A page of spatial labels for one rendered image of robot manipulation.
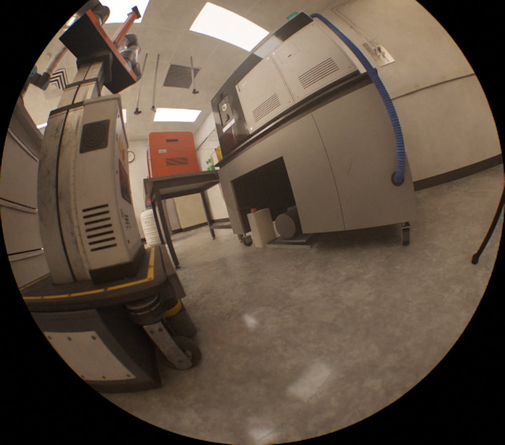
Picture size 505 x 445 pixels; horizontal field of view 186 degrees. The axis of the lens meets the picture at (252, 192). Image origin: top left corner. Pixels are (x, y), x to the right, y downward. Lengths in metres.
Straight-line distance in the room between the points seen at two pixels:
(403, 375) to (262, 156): 1.03
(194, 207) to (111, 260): 3.90
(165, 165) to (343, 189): 1.24
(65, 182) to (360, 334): 0.78
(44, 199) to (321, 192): 0.97
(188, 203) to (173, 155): 2.86
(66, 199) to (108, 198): 0.16
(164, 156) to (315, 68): 1.24
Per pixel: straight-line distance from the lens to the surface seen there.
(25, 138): 0.99
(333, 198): 0.71
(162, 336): 0.37
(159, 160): 1.35
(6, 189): 0.84
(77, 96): 0.65
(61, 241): 0.48
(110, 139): 0.39
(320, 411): 0.37
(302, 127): 0.77
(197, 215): 4.18
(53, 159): 0.53
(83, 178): 0.38
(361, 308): 0.51
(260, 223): 1.18
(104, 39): 0.87
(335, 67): 0.89
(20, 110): 0.89
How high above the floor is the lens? 0.37
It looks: 3 degrees up
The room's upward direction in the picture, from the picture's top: 15 degrees counter-clockwise
